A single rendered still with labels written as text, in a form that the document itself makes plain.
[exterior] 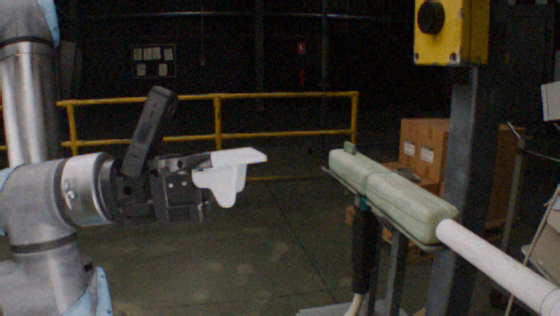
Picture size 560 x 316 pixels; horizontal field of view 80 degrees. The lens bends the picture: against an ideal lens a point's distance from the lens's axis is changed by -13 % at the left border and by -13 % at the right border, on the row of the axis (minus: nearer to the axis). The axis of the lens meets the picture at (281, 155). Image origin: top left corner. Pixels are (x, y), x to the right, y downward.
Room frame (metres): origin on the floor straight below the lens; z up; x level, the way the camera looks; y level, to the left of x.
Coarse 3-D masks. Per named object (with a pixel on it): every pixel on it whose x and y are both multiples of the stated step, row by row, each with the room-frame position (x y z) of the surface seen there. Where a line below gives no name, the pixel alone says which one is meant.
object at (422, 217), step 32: (352, 160) 0.56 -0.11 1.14; (352, 192) 0.57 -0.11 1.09; (384, 192) 0.44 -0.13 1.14; (416, 192) 0.41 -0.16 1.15; (416, 224) 0.36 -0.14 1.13; (448, 224) 0.34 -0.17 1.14; (352, 256) 0.54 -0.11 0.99; (480, 256) 0.28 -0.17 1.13; (352, 288) 0.53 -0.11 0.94; (512, 288) 0.24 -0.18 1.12; (544, 288) 0.21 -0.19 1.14
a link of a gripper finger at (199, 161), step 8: (160, 160) 0.40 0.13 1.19; (168, 160) 0.39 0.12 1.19; (176, 160) 0.38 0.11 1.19; (184, 160) 0.38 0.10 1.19; (192, 160) 0.38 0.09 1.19; (200, 160) 0.38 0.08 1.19; (208, 160) 0.38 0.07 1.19; (168, 168) 0.40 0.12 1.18; (176, 168) 0.38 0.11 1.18; (184, 168) 0.39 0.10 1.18; (192, 168) 0.39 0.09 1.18; (200, 168) 0.38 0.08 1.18
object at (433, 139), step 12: (420, 132) 2.71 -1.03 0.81; (432, 132) 2.57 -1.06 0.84; (444, 132) 2.45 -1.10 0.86; (420, 144) 2.70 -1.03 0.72; (432, 144) 2.56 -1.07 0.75; (444, 144) 2.45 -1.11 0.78; (420, 156) 2.69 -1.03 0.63; (432, 156) 2.54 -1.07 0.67; (444, 156) 2.46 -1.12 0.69; (420, 168) 2.67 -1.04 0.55; (432, 168) 2.53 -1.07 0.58; (444, 168) 2.46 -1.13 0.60
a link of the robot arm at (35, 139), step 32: (0, 0) 0.69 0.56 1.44; (32, 0) 0.72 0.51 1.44; (0, 32) 0.68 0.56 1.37; (32, 32) 0.70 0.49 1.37; (0, 64) 0.68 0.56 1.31; (32, 64) 0.68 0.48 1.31; (32, 96) 0.66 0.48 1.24; (32, 128) 0.64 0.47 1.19; (32, 160) 0.62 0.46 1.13; (96, 288) 0.59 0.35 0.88
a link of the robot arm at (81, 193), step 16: (80, 160) 0.42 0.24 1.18; (96, 160) 0.42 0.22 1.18; (64, 176) 0.40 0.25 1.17; (80, 176) 0.40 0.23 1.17; (96, 176) 0.40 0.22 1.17; (64, 192) 0.39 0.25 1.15; (80, 192) 0.39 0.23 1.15; (96, 192) 0.39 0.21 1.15; (80, 208) 0.39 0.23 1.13; (96, 208) 0.39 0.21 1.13; (80, 224) 0.40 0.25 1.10; (96, 224) 0.41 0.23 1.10
